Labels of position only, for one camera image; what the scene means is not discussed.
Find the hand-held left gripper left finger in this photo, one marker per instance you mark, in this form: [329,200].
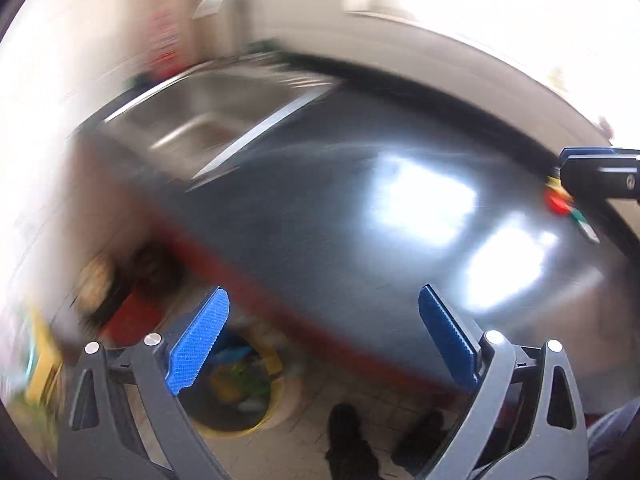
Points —
[200,340]

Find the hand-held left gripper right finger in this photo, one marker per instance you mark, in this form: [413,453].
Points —
[447,337]

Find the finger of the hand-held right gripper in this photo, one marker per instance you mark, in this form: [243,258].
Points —
[600,175]

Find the yellow rimmed trash bin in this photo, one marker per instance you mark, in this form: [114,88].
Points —
[225,412]

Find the black shoe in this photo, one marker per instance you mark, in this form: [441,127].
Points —
[350,440]
[422,435]

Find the yellow plastic object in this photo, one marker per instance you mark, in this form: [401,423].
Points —
[42,360]

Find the grey blue trouser leg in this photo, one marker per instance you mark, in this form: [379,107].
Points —
[617,440]

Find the stainless steel sink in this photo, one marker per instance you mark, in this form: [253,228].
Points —
[210,110]

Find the red patterned bottle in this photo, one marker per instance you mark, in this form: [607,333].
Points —
[165,35]

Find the chrome faucet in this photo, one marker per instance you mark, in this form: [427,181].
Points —
[215,2]

